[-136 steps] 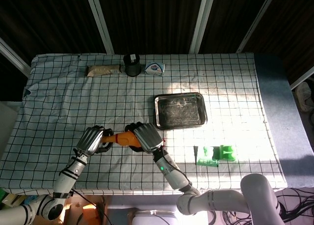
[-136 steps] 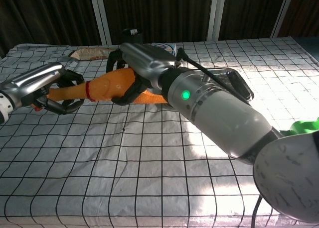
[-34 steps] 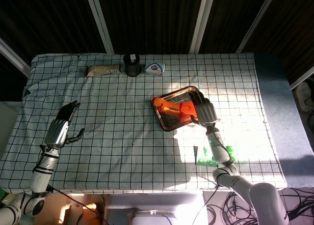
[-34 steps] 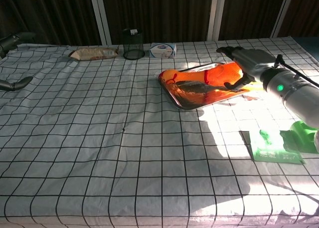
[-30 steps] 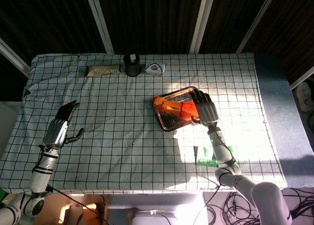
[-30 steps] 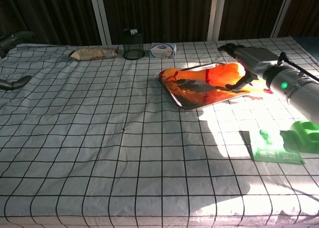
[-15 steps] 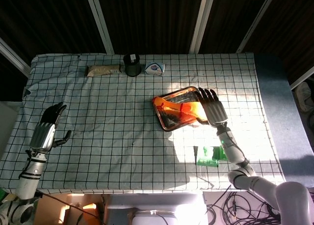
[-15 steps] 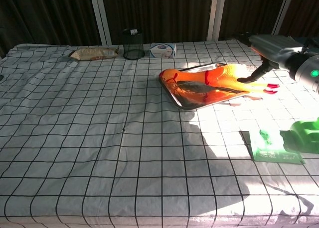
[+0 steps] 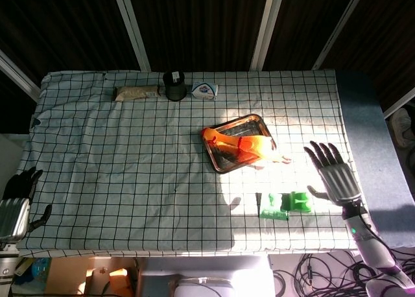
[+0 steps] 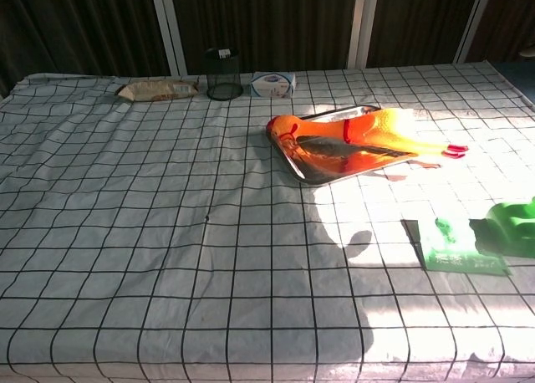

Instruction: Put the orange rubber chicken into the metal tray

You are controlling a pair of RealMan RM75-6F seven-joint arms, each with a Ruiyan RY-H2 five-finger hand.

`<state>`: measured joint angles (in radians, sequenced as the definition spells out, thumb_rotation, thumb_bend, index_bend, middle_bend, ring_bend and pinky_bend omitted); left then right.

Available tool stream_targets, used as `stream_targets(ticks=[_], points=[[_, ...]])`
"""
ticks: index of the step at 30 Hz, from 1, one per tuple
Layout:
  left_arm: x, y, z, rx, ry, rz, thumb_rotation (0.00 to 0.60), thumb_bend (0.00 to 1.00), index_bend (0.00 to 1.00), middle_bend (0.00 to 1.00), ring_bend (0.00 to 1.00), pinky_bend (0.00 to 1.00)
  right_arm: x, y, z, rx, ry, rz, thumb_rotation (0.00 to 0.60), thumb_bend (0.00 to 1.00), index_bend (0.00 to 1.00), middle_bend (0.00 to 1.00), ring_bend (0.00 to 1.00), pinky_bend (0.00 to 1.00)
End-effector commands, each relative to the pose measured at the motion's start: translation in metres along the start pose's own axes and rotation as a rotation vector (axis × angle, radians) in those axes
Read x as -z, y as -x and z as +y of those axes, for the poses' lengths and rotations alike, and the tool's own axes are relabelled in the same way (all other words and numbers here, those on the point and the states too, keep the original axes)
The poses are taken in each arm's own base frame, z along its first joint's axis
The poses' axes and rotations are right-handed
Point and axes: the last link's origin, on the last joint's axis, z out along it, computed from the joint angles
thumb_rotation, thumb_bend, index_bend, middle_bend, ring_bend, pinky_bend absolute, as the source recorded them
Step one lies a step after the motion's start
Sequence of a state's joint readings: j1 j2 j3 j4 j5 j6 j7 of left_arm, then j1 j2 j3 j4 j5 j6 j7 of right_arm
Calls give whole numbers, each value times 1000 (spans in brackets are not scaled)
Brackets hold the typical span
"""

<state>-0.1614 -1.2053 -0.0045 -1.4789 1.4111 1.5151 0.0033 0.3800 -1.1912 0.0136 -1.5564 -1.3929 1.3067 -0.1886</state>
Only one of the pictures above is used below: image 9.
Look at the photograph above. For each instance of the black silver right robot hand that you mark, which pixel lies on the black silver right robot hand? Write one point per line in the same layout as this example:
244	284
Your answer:
340	178

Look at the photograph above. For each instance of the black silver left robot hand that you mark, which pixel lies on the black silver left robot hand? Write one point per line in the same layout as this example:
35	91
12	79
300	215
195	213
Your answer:
13	212

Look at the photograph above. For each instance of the yellow rubber chicken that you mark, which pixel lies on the yellow rubber chicken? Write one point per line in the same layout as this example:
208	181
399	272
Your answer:
249	144

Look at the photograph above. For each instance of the rectangular metal tray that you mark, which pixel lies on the rectangular metal tray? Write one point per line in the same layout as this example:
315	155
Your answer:
227	157

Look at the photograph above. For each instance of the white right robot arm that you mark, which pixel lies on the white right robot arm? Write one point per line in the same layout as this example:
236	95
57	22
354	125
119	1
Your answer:
376	248

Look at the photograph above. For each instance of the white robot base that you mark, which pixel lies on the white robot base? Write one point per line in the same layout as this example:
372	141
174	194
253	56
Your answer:
204	287

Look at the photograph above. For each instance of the green toy car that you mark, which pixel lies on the green toy car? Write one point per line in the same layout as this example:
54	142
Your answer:
298	203

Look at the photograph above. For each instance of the green plastic toy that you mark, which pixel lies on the green plastic toy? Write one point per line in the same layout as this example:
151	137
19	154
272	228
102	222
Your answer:
272	211

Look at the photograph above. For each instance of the white sneaker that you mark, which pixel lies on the white sneaker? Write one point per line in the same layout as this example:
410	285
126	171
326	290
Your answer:
403	128

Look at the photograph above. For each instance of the brown cardboard box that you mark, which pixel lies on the brown cardboard box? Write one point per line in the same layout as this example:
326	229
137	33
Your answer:
97	277

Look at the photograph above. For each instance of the white black checkered tablecloth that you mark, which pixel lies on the white black checkered tablecloth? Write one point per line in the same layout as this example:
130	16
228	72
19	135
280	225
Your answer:
146	167

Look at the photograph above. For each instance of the white tissue packet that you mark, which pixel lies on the white tissue packet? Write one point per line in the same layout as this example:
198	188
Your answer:
205	90

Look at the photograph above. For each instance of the brown snack packet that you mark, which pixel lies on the brown snack packet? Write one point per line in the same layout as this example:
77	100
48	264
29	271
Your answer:
136	93

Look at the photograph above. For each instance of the black mesh pen cup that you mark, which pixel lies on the black mesh pen cup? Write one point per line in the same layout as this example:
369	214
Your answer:
175	87

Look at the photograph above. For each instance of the white metal frame post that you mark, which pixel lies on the white metal frame post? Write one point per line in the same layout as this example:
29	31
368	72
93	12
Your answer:
19	76
267	28
400	102
338	28
131	28

